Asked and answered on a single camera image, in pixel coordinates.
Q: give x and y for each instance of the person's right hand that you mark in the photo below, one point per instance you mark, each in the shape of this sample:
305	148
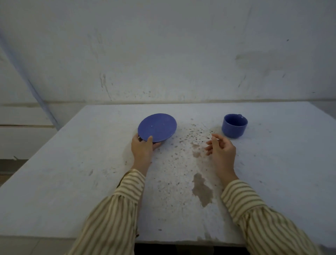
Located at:
224	157

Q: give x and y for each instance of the person's left hand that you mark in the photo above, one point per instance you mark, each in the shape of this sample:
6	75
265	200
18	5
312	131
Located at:
141	153

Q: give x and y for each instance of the person's right fingers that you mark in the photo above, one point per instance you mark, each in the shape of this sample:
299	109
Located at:
210	147

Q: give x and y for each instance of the person's left thumb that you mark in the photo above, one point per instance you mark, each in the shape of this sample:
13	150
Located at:
150	141

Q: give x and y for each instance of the blue saucer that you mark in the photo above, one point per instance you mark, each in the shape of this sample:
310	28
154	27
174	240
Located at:
157	127

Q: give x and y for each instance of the person's right forearm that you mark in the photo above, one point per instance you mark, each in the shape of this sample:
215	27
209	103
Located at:
257	218

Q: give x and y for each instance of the person's left forearm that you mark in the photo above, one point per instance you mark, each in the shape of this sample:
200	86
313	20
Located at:
115	210

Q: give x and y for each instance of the blue cup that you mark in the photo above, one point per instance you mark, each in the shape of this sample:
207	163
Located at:
234	126

